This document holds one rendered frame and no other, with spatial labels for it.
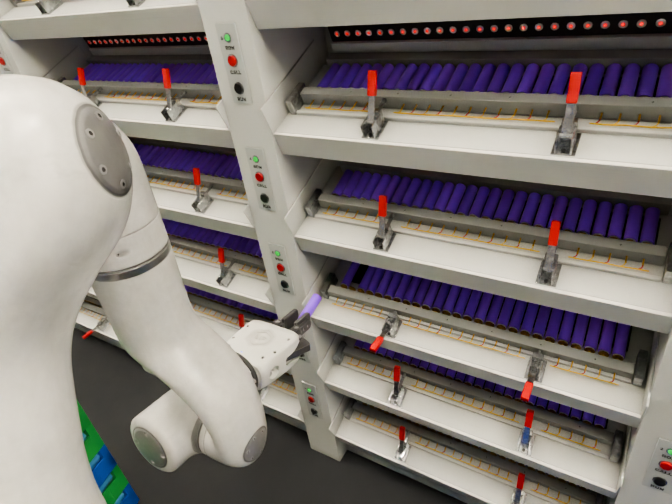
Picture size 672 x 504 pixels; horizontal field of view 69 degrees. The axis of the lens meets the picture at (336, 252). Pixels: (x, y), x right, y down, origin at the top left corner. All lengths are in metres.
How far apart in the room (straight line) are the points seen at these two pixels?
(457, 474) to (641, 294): 0.65
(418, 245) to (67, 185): 0.62
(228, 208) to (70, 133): 0.76
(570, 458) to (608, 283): 0.40
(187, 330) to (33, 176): 0.33
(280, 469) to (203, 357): 0.89
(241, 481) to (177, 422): 0.80
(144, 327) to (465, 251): 0.50
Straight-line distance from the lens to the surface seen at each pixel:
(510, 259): 0.80
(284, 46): 0.87
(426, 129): 0.74
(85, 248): 0.33
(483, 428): 1.08
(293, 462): 1.45
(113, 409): 1.79
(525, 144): 0.69
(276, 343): 0.77
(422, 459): 1.27
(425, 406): 1.10
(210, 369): 0.59
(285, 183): 0.88
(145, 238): 0.52
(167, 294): 0.56
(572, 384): 0.91
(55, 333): 0.37
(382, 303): 0.98
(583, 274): 0.79
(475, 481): 1.24
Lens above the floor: 1.18
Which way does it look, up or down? 33 degrees down
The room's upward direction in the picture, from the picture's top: 9 degrees counter-clockwise
